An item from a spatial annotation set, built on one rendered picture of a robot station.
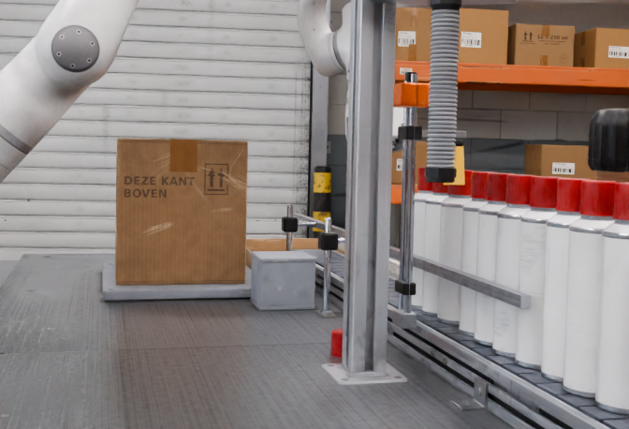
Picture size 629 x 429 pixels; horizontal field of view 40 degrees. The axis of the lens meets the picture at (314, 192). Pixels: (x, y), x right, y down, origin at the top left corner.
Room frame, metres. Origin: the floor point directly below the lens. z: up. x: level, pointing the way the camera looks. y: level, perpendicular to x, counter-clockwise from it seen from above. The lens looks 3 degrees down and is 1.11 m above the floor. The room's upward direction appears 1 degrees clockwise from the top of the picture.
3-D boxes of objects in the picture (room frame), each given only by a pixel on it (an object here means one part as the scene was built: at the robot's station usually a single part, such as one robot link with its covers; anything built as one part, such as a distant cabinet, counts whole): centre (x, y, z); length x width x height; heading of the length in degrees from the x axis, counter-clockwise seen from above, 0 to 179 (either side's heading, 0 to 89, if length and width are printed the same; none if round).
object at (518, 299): (1.40, -0.09, 0.96); 1.07 x 0.01 x 0.01; 14
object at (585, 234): (0.82, -0.27, 0.98); 0.05 x 0.05 x 0.20
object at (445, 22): (0.95, -0.14, 1.18); 0.04 x 0.04 x 0.21
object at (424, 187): (1.24, -0.17, 0.98); 0.05 x 0.05 x 0.20
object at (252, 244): (2.10, 0.05, 0.85); 0.30 x 0.26 x 0.04; 14
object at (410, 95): (1.11, -0.15, 1.05); 0.10 x 0.04 x 0.33; 104
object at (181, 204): (1.72, 0.28, 0.99); 0.30 x 0.24 x 0.27; 13
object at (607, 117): (1.27, -0.45, 1.03); 0.09 x 0.09 x 0.30
